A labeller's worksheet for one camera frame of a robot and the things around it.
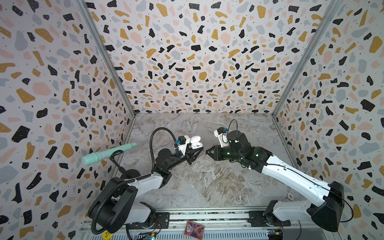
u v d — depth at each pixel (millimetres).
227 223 733
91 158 578
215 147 670
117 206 414
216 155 659
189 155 696
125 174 809
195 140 745
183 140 657
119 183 442
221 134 645
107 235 689
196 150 724
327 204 391
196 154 732
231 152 602
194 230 701
